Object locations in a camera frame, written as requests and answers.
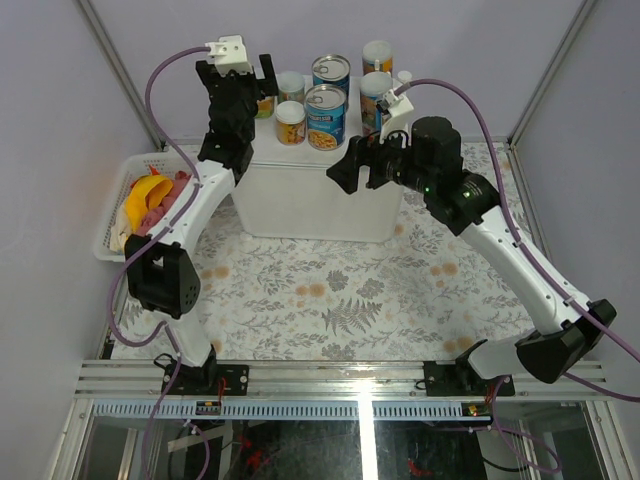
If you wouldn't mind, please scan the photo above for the white patterned cloth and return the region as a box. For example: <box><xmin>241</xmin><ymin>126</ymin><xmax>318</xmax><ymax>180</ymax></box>
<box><xmin>109</xmin><ymin>211</ymin><xmax>133</xmax><ymax>253</ymax></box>

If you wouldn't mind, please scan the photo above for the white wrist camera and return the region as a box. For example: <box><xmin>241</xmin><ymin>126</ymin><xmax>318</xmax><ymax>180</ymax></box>
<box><xmin>376</xmin><ymin>89</ymin><xmax>414</xmax><ymax>144</ymax></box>
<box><xmin>205</xmin><ymin>35</ymin><xmax>253</xmax><ymax>77</ymax></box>

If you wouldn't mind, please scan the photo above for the yellow cloth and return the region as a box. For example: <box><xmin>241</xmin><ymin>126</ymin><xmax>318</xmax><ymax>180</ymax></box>
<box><xmin>119</xmin><ymin>166</ymin><xmax>174</xmax><ymax>248</ymax></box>

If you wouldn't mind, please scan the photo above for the aluminium front rail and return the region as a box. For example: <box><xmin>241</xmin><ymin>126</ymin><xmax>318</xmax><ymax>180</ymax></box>
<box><xmin>74</xmin><ymin>360</ymin><xmax>604</xmax><ymax>422</ymax></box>

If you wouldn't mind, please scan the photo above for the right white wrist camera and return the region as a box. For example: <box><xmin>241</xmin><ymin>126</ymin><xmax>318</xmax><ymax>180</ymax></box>
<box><xmin>376</xmin><ymin>89</ymin><xmax>414</xmax><ymax>144</ymax></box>

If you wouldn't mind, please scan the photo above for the white plastic laundry basket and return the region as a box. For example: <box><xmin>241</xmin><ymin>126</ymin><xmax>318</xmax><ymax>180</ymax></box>
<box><xmin>93</xmin><ymin>151</ymin><xmax>188</xmax><ymax>263</ymax></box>

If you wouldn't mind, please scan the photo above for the blue can pull-tab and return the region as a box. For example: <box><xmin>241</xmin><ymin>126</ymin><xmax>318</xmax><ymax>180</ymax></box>
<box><xmin>305</xmin><ymin>84</ymin><xmax>347</xmax><ymax>151</ymax></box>
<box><xmin>311</xmin><ymin>54</ymin><xmax>351</xmax><ymax>94</ymax></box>

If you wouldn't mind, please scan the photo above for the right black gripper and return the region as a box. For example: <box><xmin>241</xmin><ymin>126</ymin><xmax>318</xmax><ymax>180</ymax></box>
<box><xmin>326</xmin><ymin>119</ymin><xmax>435</xmax><ymax>195</ymax></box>

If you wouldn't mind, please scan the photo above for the short can clear lid front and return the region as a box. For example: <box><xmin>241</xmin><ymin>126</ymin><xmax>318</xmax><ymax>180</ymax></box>
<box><xmin>255</xmin><ymin>96</ymin><xmax>276</xmax><ymax>119</ymax></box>

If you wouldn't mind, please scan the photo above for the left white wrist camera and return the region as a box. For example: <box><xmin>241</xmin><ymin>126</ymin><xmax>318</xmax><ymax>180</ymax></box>
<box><xmin>205</xmin><ymin>35</ymin><xmax>253</xmax><ymax>77</ymax></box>

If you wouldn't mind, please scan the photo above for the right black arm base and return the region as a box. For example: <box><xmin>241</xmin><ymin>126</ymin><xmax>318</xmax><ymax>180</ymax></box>
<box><xmin>414</xmin><ymin>338</ymin><xmax>521</xmax><ymax>399</ymax></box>

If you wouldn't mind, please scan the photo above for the short can white lid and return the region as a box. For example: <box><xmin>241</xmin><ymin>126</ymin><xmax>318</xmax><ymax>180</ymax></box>
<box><xmin>275</xmin><ymin>101</ymin><xmax>306</xmax><ymax>146</ymax></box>

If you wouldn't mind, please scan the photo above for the white plastic storage cabinet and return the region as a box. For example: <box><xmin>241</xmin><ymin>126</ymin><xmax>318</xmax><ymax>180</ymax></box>
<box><xmin>232</xmin><ymin>76</ymin><xmax>403</xmax><ymax>243</ymax></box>

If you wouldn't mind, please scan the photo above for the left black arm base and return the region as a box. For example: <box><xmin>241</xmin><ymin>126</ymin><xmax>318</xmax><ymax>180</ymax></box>
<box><xmin>168</xmin><ymin>348</ymin><xmax>250</xmax><ymax>397</ymax></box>

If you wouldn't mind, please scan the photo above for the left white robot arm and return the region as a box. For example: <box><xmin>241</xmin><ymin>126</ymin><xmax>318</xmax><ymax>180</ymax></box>
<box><xmin>125</xmin><ymin>54</ymin><xmax>278</xmax><ymax>397</ymax></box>

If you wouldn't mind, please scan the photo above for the pink cloth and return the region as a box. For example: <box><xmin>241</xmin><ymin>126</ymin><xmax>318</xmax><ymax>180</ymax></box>
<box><xmin>135</xmin><ymin>171</ymin><xmax>191</xmax><ymax>236</ymax></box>

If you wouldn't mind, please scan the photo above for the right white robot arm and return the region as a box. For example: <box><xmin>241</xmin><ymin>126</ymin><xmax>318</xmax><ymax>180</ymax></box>
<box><xmin>326</xmin><ymin>117</ymin><xmax>617</xmax><ymax>395</ymax></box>

